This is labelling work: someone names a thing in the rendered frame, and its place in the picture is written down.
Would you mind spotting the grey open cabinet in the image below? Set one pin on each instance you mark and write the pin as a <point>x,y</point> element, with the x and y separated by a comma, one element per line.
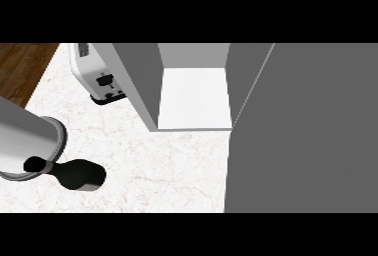
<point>192,100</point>

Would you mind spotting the dark grey cabinet door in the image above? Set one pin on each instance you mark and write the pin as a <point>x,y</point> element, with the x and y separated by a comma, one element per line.
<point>311,133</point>

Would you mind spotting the dark green wine bottle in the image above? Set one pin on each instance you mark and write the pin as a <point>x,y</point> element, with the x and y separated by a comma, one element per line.
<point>79,173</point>

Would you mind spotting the white toaster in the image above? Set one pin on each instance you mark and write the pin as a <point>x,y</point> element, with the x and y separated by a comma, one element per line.
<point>89,71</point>

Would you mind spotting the pale grey cylindrical appliance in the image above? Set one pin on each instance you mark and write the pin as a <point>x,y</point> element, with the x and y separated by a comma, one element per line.
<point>20,133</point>

